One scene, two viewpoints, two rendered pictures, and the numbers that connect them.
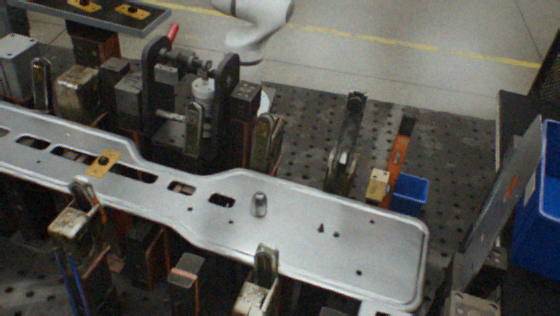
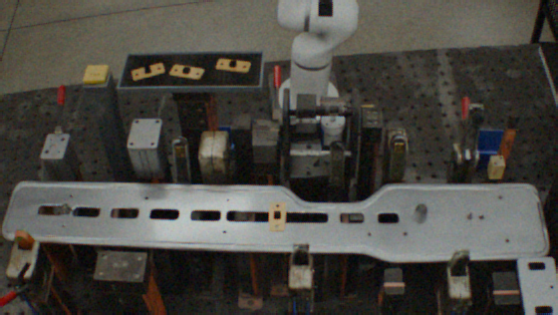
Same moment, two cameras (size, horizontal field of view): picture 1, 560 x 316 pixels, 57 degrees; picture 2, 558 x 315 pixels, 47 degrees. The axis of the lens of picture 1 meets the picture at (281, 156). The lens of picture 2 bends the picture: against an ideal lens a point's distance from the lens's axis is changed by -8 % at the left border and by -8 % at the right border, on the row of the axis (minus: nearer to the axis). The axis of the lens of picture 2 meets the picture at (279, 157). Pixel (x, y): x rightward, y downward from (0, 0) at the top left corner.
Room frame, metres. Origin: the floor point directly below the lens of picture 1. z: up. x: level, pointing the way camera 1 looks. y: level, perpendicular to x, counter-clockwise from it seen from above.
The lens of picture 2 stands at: (-0.19, 0.50, 2.35)
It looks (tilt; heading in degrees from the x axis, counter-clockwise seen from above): 49 degrees down; 351
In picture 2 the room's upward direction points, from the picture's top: 3 degrees counter-clockwise
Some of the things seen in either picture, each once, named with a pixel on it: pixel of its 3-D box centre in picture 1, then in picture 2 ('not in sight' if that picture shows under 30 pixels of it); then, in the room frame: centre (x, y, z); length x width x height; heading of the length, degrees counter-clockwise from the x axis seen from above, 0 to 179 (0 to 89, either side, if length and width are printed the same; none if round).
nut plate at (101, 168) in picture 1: (103, 161); (277, 215); (0.77, 0.36, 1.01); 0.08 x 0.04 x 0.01; 167
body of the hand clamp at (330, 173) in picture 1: (331, 215); (454, 194); (0.82, -0.13, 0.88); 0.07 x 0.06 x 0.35; 166
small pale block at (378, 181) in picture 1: (362, 236); (483, 204); (0.76, -0.20, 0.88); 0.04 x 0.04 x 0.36; 76
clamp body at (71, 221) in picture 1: (89, 275); (301, 307); (0.58, 0.35, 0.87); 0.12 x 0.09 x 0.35; 166
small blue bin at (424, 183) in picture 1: (404, 197); (487, 150); (1.04, -0.35, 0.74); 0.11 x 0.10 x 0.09; 76
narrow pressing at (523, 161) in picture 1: (494, 212); not in sight; (0.58, -0.34, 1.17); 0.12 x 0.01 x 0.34; 166
